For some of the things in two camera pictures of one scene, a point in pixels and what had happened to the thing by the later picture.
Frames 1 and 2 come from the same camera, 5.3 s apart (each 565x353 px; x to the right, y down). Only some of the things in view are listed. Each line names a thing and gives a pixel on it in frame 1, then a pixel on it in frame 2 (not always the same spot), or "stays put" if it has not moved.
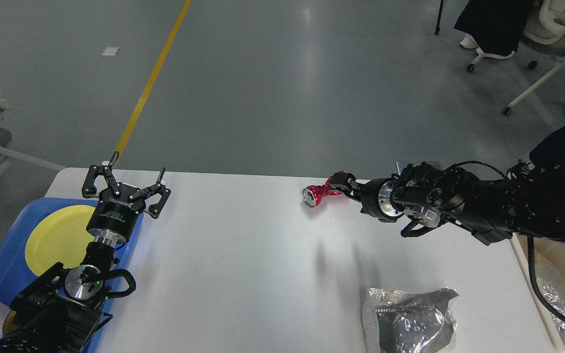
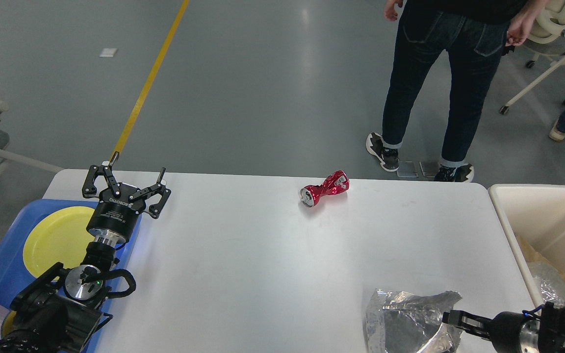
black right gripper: x=375 y=196 to x=504 y=329
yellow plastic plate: x=60 y=236 stays put
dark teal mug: x=11 y=323 stays put
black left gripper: x=115 y=216 stays put
